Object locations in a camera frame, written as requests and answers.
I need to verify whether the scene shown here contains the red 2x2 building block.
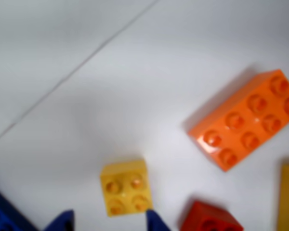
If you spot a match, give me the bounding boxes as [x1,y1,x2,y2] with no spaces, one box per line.
[179,200,244,231]

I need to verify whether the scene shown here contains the blue 8x8 stud baseplate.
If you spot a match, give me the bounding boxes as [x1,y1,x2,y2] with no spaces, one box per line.
[0,183,39,231]

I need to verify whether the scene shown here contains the yellow 2x2 building block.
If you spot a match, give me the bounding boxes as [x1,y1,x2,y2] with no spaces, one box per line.
[100,159,154,218]

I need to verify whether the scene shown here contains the orange 2x4 building block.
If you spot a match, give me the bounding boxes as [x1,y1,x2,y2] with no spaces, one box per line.
[186,69,289,173]

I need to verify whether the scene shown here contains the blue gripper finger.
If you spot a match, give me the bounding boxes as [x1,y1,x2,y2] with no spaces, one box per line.
[42,209,75,231]
[145,208,172,231]

